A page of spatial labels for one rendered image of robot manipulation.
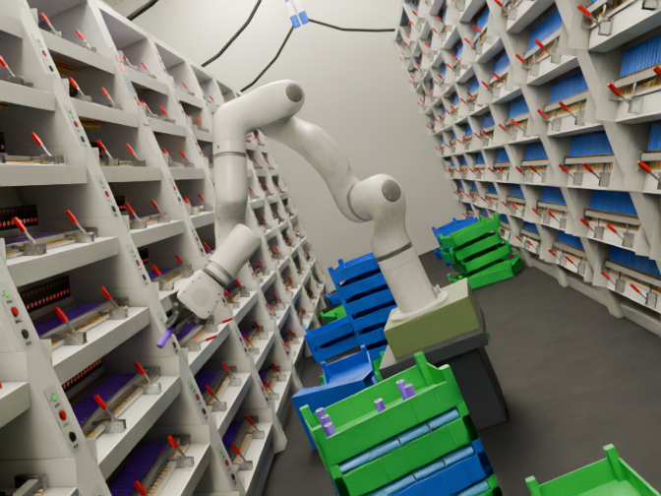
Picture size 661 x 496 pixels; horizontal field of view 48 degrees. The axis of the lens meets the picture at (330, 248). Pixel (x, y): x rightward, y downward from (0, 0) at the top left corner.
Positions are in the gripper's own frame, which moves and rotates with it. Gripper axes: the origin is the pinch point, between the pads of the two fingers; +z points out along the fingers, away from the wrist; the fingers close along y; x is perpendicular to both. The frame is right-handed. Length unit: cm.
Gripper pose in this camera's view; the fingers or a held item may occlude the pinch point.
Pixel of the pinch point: (175, 324)
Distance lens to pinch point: 196.0
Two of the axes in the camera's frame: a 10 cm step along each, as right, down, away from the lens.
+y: 7.1, 6.5, 2.9
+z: -5.9, 7.6, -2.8
